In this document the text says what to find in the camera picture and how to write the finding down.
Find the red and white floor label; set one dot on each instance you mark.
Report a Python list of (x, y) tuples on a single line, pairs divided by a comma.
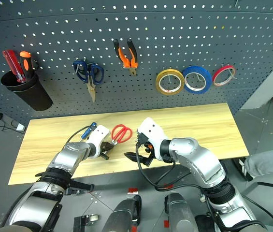
[(133, 191)]

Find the orange and black pliers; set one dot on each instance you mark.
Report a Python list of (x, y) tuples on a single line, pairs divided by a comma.
[(126, 61)]

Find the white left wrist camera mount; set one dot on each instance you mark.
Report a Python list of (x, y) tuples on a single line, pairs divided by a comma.
[(100, 134)]

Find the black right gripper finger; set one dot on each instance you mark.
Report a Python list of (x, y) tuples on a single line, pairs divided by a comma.
[(147, 161), (132, 156)]

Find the black plastic cup holder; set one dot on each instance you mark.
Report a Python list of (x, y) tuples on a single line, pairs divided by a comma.
[(34, 96)]

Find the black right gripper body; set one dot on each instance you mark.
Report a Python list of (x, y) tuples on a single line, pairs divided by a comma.
[(142, 142)]

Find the dark grey perforated pegboard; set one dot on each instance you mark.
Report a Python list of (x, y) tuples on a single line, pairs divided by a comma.
[(150, 36)]

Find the dark grey robot left leg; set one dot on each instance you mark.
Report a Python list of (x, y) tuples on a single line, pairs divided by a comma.
[(121, 215)]

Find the yellow tape roll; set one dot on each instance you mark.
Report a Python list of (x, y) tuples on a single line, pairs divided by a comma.
[(157, 82)]

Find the white floor socket box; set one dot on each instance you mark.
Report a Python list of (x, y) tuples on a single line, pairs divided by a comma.
[(20, 126)]

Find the blue tape roll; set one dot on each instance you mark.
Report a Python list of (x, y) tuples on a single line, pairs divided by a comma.
[(207, 76)]

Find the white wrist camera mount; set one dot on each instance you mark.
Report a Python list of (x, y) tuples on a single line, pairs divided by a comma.
[(100, 134), (153, 130)]

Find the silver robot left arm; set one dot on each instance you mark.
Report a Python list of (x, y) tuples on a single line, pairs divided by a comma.
[(71, 152)]

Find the red tape roll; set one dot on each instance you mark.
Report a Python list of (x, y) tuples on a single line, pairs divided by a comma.
[(220, 70)]

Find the black and white shoe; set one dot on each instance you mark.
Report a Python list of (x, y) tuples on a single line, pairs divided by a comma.
[(243, 169)]

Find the empty metal pegboard hook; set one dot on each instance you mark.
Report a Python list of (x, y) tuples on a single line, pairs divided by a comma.
[(236, 2)]

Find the dark grey robot leg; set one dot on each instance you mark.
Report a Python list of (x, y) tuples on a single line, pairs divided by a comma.
[(121, 215), (179, 212)]

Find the metal tape pegboard hook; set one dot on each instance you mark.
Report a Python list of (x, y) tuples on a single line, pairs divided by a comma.
[(231, 71)]

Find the orange and black screwdriver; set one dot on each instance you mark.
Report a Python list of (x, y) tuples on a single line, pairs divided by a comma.
[(26, 64)]

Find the black metal base bracket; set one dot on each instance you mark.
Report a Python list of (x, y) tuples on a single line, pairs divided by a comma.
[(86, 220)]

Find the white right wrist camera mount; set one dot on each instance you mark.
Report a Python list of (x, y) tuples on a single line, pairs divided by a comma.
[(153, 130)]

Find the metal scissors pegboard hook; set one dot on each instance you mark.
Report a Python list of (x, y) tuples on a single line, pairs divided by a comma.
[(77, 67)]

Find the dark grey robot right leg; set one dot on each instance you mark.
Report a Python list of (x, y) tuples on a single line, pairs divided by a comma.
[(179, 212)]

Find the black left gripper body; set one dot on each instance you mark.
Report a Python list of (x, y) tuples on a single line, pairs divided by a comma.
[(107, 148)]

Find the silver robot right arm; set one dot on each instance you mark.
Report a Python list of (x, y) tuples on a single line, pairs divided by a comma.
[(194, 154)]

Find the grey trousered person's leg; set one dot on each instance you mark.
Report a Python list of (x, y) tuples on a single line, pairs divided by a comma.
[(269, 162)]

